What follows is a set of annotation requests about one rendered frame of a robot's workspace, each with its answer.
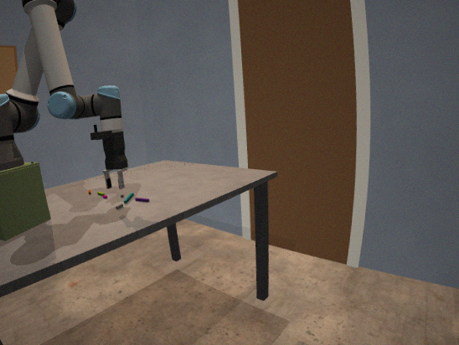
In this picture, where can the turquoise rod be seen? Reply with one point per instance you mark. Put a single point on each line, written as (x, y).
(128, 198)

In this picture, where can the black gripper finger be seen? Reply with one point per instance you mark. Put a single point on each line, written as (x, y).
(120, 178)
(107, 178)

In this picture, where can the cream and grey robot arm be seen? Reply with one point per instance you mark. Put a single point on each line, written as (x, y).
(18, 107)

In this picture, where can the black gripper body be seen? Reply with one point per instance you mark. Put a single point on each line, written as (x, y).
(113, 143)

